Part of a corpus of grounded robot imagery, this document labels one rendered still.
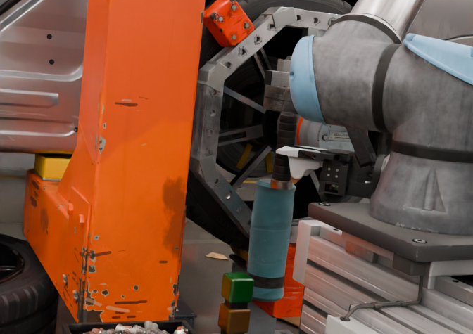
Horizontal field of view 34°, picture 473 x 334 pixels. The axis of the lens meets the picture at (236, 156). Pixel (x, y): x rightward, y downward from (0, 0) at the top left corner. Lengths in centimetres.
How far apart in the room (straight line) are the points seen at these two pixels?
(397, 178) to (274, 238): 74
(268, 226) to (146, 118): 50
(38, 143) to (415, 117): 102
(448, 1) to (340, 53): 121
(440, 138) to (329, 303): 29
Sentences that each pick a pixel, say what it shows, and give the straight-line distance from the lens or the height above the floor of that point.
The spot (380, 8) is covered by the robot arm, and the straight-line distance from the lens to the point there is 111.
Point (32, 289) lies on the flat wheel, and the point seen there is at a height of 50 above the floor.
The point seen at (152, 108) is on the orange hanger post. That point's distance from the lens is 128.
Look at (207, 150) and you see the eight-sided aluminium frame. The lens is 171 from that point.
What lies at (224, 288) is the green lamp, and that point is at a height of 64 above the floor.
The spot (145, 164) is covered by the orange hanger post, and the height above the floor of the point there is 81.
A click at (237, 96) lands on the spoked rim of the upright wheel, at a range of 184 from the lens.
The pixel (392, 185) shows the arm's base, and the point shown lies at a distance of 97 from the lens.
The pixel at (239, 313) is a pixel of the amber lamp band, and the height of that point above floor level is 60.
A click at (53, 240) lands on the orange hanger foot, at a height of 60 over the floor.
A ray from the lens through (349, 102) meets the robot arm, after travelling 100.
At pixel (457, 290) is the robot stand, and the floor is 77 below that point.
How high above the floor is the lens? 100
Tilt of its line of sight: 7 degrees down
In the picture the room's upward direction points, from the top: 6 degrees clockwise
